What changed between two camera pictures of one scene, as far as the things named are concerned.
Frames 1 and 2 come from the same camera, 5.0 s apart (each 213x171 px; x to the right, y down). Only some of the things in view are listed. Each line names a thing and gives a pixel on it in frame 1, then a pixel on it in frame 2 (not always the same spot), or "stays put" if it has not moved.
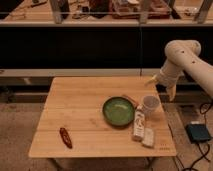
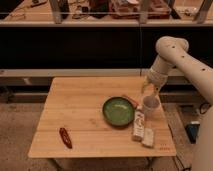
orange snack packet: [132, 99] stays put
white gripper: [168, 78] -> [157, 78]
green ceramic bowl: [118, 111] stays put
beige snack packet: [148, 136] stays put
